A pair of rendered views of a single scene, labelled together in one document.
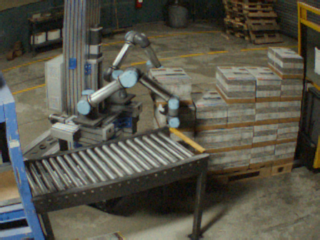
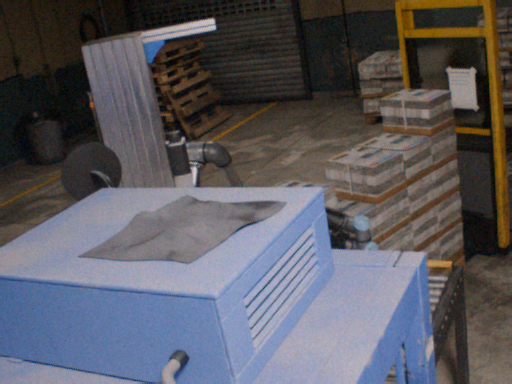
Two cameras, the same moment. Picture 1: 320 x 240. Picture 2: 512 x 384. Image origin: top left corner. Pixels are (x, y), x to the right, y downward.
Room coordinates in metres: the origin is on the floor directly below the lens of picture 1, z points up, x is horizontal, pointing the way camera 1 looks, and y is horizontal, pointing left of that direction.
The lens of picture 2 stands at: (0.85, 1.66, 2.20)
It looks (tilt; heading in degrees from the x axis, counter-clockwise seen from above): 20 degrees down; 325
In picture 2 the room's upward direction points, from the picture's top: 9 degrees counter-clockwise
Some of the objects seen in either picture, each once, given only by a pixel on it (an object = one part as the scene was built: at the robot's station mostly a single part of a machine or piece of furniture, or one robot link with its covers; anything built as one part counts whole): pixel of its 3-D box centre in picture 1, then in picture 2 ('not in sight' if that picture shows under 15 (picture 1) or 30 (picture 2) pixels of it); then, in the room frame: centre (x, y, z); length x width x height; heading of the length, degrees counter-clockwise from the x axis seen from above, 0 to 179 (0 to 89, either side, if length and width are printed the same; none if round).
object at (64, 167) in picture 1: (68, 173); not in sight; (2.43, 0.61, 0.77); 0.47 x 0.05 x 0.05; 31
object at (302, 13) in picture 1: (301, 71); (416, 121); (4.21, -1.63, 0.97); 0.09 x 0.09 x 1.75; 10
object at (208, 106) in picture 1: (219, 138); (362, 263); (3.69, -0.55, 0.42); 1.17 x 0.39 x 0.83; 100
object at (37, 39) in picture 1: (63, 25); not in sight; (9.16, 2.24, 0.55); 1.80 x 0.70 x 1.09; 121
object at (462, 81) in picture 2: (316, 56); (452, 81); (3.89, -1.71, 1.28); 0.57 x 0.01 x 0.65; 10
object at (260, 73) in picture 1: (262, 73); (394, 141); (3.75, -0.97, 1.06); 0.37 x 0.28 x 0.01; 11
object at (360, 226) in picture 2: (173, 106); (359, 227); (3.10, -0.10, 0.97); 0.11 x 0.08 x 0.11; 176
